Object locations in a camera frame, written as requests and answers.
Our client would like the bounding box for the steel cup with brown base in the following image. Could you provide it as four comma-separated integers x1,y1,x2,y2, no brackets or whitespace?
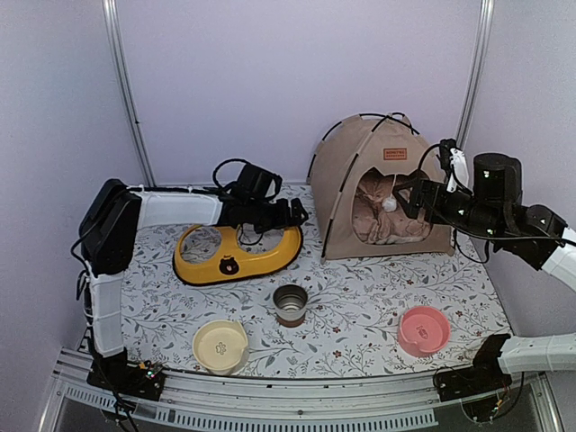
273,284,308,328

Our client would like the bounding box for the aluminium frame post right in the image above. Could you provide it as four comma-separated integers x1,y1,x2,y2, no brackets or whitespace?
456,0,495,149

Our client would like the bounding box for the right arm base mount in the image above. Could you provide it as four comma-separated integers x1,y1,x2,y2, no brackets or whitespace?
432,365,512,424

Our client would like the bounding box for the white pompom toy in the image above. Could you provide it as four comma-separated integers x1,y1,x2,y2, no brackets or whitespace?
382,175,398,213

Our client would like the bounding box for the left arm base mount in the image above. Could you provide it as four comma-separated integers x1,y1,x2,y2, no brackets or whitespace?
86,357,166,401

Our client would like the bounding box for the pink pet bowl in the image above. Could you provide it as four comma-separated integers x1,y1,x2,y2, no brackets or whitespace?
398,306,451,357

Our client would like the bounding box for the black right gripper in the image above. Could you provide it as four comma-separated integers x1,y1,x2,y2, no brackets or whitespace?
392,177,504,243

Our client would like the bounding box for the yellow double bowl holder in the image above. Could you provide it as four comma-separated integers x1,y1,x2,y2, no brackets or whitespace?
173,225,303,287

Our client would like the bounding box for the aluminium front rail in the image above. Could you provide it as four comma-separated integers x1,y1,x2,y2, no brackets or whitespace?
40,349,563,431

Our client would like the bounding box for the beige patterned pet pillow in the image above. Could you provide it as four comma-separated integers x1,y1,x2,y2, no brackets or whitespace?
352,168,432,245

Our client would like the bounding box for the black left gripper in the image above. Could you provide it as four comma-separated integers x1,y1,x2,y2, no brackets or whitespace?
247,197,310,234

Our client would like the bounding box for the aluminium frame post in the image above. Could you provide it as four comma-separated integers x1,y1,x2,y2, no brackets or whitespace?
456,0,495,149
102,0,157,186

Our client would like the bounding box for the beige pet tent fabric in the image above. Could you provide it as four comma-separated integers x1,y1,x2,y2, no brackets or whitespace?
307,112,455,260

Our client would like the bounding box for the aluminium frame post left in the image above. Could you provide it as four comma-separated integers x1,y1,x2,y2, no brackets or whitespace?
102,0,157,186

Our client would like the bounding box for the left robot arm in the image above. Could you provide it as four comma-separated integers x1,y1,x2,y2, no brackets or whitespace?
70,160,309,391

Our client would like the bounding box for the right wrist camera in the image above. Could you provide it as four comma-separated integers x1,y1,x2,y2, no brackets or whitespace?
439,139,471,194

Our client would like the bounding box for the cream pet bowl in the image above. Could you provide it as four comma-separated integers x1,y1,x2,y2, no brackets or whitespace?
193,319,249,376

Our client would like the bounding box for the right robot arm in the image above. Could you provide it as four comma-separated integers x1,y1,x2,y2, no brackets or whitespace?
392,149,575,392

